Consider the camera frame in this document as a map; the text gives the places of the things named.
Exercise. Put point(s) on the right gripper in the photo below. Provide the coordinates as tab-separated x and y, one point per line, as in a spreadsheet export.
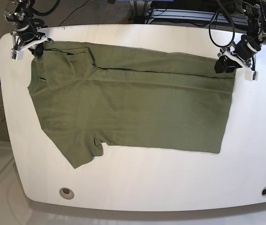
31	27

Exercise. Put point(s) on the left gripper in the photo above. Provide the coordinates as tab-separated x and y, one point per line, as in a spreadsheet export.
244	49

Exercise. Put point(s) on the olive green T-shirt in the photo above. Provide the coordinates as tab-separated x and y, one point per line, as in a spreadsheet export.
88	94

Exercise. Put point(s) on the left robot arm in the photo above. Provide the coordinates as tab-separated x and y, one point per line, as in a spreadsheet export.
256	20

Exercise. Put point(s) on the grey metal table leg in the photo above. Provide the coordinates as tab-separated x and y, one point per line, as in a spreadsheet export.
139	9

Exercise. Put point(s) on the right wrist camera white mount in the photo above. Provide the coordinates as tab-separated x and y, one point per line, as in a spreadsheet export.
26	41

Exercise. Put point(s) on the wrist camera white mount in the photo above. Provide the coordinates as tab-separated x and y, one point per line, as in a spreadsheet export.
26	41
248	66

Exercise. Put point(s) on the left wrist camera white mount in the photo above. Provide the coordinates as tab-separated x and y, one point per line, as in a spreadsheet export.
248	66

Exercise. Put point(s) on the aluminium frame rail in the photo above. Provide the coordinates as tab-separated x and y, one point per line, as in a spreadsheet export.
190	15

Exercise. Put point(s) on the left table cable grommet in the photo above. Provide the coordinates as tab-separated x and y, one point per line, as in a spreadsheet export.
66	193

